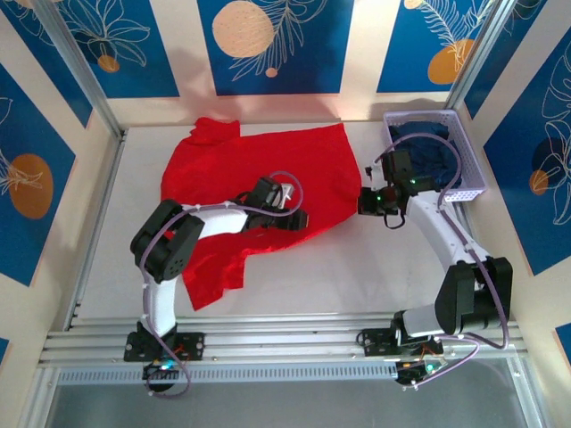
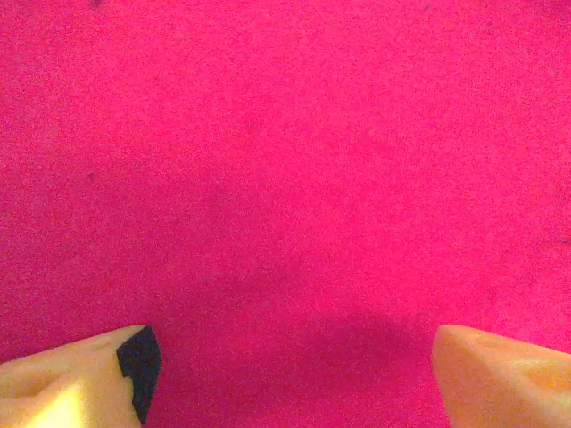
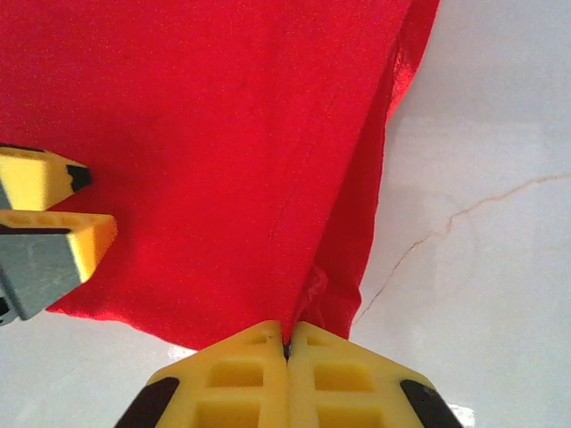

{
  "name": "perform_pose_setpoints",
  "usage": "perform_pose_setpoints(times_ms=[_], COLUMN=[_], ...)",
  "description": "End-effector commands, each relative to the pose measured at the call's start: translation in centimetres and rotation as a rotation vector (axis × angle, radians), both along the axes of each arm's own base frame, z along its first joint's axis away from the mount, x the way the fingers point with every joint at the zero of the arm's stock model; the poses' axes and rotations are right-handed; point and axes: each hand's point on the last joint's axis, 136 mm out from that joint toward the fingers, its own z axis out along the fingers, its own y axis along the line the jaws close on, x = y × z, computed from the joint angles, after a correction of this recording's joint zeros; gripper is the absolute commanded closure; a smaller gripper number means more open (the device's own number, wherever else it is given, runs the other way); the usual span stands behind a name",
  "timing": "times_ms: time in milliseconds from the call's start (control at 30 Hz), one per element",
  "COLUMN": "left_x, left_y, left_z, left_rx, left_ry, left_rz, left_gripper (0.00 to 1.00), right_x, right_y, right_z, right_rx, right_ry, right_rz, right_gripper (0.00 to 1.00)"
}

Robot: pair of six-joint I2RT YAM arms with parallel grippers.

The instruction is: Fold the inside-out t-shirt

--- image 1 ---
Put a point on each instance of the red t-shirt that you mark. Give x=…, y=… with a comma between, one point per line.
x=267, y=156

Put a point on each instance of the blue panel with peach circle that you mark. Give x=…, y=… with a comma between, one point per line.
x=312, y=58

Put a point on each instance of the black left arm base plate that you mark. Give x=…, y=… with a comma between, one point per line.
x=192, y=345

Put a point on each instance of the navy blue cloth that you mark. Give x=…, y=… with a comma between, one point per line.
x=432, y=147

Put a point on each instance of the blue panel with orange oval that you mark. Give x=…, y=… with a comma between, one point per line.
x=35, y=142

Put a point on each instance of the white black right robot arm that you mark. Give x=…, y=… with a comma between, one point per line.
x=437, y=223

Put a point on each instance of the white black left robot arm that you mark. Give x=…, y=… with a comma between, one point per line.
x=218, y=220

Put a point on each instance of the lavender perforated plastic basket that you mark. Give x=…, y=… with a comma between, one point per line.
x=468, y=151

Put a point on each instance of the aluminium frame post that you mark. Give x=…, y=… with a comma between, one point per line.
x=85, y=76
x=477, y=53

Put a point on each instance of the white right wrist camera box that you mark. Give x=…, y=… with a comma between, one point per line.
x=374, y=171

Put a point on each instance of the aluminium base frame rails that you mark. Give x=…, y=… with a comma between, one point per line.
x=276, y=343

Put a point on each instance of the blue floral wall panel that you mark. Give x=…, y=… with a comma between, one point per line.
x=499, y=58
x=156, y=53
x=44, y=58
x=535, y=200
x=410, y=44

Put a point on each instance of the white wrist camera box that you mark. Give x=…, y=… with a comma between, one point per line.
x=374, y=171
x=287, y=194

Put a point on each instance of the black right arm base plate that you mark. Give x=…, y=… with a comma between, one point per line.
x=374, y=341

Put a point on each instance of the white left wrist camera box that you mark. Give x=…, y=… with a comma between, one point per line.
x=287, y=194

